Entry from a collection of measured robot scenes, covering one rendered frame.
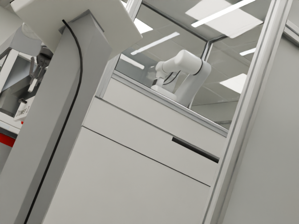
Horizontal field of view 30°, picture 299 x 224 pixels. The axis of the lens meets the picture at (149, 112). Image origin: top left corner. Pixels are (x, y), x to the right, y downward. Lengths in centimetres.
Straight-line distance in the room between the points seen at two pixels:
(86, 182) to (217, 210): 114
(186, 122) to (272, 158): 119
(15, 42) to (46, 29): 181
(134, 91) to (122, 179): 39
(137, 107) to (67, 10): 71
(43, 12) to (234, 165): 88
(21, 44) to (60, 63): 188
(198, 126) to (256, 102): 125
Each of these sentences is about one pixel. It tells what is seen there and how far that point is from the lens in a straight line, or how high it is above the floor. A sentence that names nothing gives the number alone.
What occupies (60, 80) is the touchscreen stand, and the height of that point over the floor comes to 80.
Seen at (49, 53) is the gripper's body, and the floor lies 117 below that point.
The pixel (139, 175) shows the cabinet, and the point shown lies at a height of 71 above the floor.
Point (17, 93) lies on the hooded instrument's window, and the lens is 374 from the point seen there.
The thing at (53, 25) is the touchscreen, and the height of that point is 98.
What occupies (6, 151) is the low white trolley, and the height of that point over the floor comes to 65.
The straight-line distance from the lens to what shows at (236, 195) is 138.
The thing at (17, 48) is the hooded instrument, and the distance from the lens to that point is 376.
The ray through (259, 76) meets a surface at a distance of 142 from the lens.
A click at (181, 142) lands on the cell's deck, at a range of 261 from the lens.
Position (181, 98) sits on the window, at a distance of 262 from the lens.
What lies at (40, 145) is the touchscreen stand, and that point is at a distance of 181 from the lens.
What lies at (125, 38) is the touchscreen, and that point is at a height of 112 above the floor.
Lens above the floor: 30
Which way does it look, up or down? 16 degrees up
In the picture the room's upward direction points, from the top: 21 degrees clockwise
